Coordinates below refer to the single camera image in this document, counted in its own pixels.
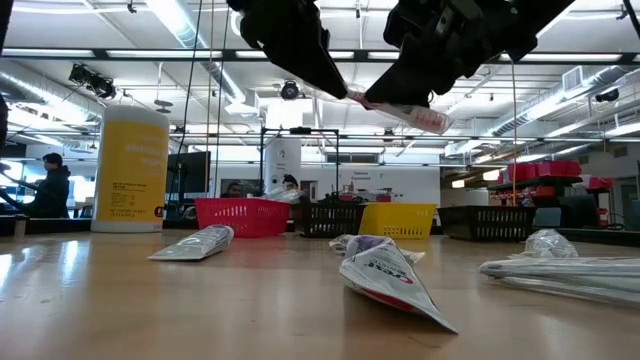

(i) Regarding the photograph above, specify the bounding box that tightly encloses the yellow wipes canister white lid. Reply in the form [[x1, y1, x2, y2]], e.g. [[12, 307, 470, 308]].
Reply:
[[90, 104, 171, 234]]

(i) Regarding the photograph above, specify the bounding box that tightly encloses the white pillar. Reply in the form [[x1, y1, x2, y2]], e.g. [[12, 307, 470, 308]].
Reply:
[[263, 137, 303, 196]]

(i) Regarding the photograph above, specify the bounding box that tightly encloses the black metal stand frame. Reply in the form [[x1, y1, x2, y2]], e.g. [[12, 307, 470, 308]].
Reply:
[[258, 126, 341, 201]]

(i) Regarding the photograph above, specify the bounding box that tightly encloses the storage shelf rack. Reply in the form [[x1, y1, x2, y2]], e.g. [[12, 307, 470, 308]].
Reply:
[[487, 159, 616, 209]]

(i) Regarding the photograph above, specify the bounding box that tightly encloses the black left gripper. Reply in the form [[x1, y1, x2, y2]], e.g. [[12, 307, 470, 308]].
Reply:
[[227, 0, 349, 99]]

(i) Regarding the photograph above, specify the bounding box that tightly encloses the red plastic basket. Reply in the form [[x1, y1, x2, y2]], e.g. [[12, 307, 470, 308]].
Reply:
[[193, 197, 292, 239]]

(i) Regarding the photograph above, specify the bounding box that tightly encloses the silver air duct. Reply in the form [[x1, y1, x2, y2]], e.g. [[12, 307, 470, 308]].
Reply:
[[492, 64, 640, 137]]

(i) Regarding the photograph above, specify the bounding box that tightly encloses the black ceiling spotlight cluster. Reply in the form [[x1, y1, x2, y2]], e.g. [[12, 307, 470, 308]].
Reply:
[[68, 63, 117, 101]]

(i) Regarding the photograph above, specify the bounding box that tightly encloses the black plastic basket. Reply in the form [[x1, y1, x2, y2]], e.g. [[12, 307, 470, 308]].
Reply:
[[291, 202, 367, 239], [437, 205, 538, 243]]

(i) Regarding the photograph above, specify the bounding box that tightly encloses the red toothbrush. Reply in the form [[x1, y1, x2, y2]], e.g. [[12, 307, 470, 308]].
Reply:
[[347, 89, 454, 136]]

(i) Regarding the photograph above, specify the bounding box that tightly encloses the person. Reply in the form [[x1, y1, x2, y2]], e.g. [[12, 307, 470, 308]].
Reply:
[[19, 152, 72, 220], [219, 181, 246, 200], [281, 173, 311, 205]]

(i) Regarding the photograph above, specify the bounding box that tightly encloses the black monitor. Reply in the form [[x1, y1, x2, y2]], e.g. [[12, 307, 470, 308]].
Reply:
[[166, 151, 212, 199]]

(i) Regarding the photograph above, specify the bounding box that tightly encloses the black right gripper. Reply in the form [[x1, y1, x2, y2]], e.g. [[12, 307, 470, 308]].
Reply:
[[366, 0, 522, 109]]

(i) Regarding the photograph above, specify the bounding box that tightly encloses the small white blue toothpaste tube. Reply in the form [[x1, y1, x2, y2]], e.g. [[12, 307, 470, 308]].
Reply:
[[338, 238, 459, 335], [147, 224, 236, 262]]

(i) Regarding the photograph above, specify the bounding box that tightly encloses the yellow plastic basket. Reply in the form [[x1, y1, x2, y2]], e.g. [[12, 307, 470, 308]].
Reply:
[[358, 202, 438, 240]]

